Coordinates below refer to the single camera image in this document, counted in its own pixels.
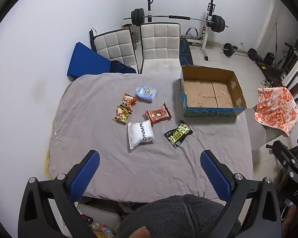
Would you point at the orange patterned towel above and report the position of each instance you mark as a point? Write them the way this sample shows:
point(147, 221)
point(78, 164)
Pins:
point(275, 109)

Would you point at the person's left hand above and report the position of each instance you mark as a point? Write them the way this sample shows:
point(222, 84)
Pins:
point(140, 233)

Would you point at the long barbell with black plates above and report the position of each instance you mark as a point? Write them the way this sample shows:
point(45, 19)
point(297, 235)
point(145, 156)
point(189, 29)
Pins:
point(164, 17)

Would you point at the white soft pouch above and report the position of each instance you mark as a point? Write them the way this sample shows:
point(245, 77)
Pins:
point(140, 135)

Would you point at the black wipes packet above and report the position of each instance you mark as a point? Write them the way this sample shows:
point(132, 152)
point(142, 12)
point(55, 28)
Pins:
point(178, 134)

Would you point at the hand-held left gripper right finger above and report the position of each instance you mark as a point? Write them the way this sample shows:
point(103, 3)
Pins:
point(214, 176)

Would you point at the short barbell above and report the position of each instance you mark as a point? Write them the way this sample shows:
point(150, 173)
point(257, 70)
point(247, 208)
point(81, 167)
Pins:
point(228, 48)

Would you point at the person's grey fleece clothing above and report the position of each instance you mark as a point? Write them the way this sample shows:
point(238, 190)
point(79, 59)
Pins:
point(176, 215)

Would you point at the dark blue cloth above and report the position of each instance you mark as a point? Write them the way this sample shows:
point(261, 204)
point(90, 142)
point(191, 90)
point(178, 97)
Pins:
point(121, 68)

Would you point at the barbell rack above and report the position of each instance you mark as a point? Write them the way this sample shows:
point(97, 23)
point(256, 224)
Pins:
point(209, 10)

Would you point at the person's right hand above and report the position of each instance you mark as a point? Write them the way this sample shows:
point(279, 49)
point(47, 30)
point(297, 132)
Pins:
point(291, 218)

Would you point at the blue foam mat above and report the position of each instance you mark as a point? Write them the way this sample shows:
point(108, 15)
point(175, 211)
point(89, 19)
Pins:
point(87, 62)

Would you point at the orange panda snack packet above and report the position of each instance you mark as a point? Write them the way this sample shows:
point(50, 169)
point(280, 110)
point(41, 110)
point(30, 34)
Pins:
point(129, 102)

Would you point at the blue weight bench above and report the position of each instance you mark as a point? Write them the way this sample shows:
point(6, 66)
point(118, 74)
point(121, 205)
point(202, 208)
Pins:
point(185, 52)

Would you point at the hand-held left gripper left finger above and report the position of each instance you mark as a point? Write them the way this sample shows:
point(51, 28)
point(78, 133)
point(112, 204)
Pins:
point(85, 176)

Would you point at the black exercise equipment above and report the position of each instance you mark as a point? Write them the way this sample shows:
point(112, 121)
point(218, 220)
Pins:
point(270, 70)

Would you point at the gold panda snack packet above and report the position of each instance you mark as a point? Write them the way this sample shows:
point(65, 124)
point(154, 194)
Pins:
point(121, 114)

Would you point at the red snack packet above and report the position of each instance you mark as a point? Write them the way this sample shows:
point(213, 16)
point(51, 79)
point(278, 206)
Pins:
point(158, 114)

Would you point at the white storage box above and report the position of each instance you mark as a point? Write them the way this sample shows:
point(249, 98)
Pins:
point(101, 215)

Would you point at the grey tablecloth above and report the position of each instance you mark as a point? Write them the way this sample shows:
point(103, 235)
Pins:
point(101, 153)

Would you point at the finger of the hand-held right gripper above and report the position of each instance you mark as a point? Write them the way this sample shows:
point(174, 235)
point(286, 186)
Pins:
point(284, 156)

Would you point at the plastic bottle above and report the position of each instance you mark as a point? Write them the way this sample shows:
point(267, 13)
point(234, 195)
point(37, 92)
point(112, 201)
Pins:
point(99, 228)

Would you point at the white padded chair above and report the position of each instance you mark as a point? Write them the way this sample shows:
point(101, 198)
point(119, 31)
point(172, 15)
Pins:
point(159, 44)
point(114, 47)

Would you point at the blue tissue pack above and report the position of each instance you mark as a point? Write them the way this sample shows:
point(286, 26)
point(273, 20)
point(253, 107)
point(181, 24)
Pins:
point(146, 93)

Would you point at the cardboard box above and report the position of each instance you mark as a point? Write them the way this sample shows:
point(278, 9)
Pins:
point(206, 94)

